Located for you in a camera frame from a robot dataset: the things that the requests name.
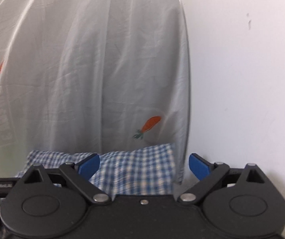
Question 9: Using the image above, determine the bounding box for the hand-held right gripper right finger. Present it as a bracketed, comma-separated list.
[178, 153, 270, 203]

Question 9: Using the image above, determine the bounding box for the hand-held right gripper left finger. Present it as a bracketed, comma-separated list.
[19, 153, 112, 203]

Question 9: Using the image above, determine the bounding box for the blue plaid shirt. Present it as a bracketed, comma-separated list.
[15, 143, 176, 196]

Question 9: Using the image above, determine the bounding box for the white carrot print sheet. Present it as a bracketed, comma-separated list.
[0, 0, 191, 185]

